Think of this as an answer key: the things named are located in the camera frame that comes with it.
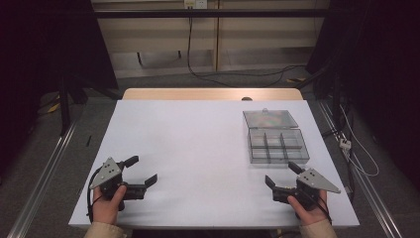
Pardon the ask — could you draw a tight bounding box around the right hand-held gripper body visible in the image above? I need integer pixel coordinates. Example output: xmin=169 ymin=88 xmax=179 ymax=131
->
xmin=272 ymin=168 xmax=342 ymax=212

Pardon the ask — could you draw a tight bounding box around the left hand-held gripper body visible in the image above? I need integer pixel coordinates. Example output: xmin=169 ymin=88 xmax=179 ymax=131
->
xmin=88 ymin=157 xmax=147 ymax=212

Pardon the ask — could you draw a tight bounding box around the clear plastic compartment box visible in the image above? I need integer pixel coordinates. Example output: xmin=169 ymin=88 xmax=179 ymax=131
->
xmin=242 ymin=107 xmax=311 ymax=166

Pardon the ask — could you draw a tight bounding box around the person's left hand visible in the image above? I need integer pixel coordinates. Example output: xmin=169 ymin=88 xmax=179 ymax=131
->
xmin=92 ymin=184 xmax=128 ymax=226

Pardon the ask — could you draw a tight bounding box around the person's right hand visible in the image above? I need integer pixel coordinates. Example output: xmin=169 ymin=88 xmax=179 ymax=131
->
xmin=286 ymin=189 xmax=331 ymax=227

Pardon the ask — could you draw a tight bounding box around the black metal stand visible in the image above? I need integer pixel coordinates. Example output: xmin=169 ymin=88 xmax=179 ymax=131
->
xmin=57 ymin=73 xmax=123 ymax=137

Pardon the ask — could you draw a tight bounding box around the light wooden table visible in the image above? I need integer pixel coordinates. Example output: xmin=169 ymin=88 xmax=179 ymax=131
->
xmin=122 ymin=87 xmax=304 ymax=102

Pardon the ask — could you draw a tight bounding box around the black curtain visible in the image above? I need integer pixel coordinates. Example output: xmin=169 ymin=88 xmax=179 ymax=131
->
xmin=0 ymin=0 xmax=119 ymax=173
xmin=305 ymin=0 xmax=420 ymax=181

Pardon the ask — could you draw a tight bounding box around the black horizontal bar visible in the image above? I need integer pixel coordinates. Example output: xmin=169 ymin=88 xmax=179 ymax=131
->
xmin=93 ymin=9 xmax=331 ymax=19

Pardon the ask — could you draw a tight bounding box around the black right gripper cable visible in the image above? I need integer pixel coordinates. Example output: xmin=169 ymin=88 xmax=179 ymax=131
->
xmin=305 ymin=191 xmax=333 ymax=225

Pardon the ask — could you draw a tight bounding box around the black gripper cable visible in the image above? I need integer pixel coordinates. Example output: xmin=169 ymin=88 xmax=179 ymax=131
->
xmin=86 ymin=167 xmax=104 ymax=216
xmin=305 ymin=191 xmax=333 ymax=225

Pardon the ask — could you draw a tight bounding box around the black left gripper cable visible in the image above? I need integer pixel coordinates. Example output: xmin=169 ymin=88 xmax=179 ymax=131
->
xmin=86 ymin=167 xmax=104 ymax=216

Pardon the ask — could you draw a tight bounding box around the white cable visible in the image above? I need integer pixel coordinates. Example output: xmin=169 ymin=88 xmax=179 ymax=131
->
xmin=339 ymin=103 xmax=380 ymax=178

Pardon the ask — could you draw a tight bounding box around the metal floor rail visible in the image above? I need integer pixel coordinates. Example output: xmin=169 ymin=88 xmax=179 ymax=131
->
xmin=318 ymin=98 xmax=404 ymax=238
xmin=6 ymin=122 xmax=78 ymax=238

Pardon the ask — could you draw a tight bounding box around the long black floor cable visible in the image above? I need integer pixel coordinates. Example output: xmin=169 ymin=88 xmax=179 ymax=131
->
xmin=186 ymin=16 xmax=306 ymax=88

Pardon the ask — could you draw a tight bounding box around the white wall socket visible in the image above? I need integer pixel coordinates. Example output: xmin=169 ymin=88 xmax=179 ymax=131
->
xmin=183 ymin=0 xmax=208 ymax=10

